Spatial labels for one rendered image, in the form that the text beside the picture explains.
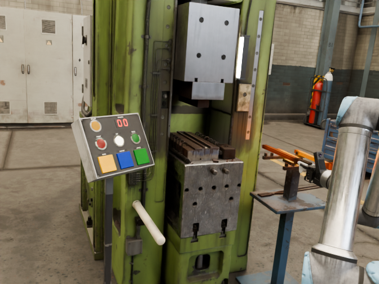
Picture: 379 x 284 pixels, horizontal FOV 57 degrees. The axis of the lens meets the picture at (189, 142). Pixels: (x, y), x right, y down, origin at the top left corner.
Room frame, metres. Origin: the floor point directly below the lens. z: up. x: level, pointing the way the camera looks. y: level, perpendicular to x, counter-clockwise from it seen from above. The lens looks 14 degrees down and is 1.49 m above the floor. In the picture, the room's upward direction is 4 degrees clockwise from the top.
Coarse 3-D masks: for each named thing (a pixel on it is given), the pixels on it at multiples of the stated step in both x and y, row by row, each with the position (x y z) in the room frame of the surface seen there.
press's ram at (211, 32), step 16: (192, 16) 1.90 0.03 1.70; (208, 16) 1.94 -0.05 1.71; (224, 16) 1.98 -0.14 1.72; (176, 32) 2.04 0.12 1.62; (192, 32) 1.91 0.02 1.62; (208, 32) 1.94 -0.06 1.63; (224, 32) 1.98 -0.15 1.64; (176, 48) 2.02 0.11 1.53; (192, 48) 1.91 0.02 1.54; (208, 48) 1.95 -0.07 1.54; (224, 48) 1.99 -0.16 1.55; (176, 64) 2.01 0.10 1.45; (192, 64) 1.91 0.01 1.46; (208, 64) 1.95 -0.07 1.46; (224, 64) 1.99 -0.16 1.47; (192, 80) 1.91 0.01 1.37; (208, 80) 1.95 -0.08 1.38; (224, 80) 2.00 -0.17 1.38
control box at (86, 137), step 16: (80, 128) 1.50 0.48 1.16; (112, 128) 1.60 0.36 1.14; (128, 128) 1.67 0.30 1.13; (80, 144) 1.50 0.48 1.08; (96, 144) 1.50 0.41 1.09; (112, 144) 1.56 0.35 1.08; (128, 144) 1.62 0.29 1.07; (144, 144) 1.69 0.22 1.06; (96, 160) 1.46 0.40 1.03; (96, 176) 1.42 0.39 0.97; (112, 176) 1.54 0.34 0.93
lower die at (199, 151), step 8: (184, 136) 2.21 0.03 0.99; (184, 144) 2.05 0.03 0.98; (192, 144) 2.03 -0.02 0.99; (200, 144) 2.00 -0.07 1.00; (208, 144) 2.01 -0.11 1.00; (184, 152) 1.95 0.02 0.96; (192, 152) 1.93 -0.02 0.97; (200, 152) 1.95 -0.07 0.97; (208, 152) 1.97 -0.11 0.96; (216, 152) 1.99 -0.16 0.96; (192, 160) 1.93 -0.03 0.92; (200, 160) 1.95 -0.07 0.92; (208, 160) 1.97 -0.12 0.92
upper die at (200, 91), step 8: (176, 80) 2.13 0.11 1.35; (176, 88) 2.13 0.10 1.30; (184, 88) 2.01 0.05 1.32; (192, 88) 1.92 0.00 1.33; (200, 88) 1.93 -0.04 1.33; (208, 88) 1.95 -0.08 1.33; (216, 88) 1.98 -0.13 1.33; (184, 96) 2.00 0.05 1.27; (192, 96) 1.92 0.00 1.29; (200, 96) 1.94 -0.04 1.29; (208, 96) 1.96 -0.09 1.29; (216, 96) 1.98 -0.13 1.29
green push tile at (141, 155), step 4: (144, 148) 1.67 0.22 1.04; (136, 152) 1.62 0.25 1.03; (140, 152) 1.64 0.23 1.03; (144, 152) 1.66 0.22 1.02; (136, 156) 1.61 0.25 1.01; (140, 156) 1.63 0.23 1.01; (144, 156) 1.65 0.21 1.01; (136, 160) 1.61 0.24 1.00; (140, 160) 1.62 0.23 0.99; (144, 160) 1.63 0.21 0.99; (148, 160) 1.65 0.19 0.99; (140, 164) 1.61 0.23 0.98
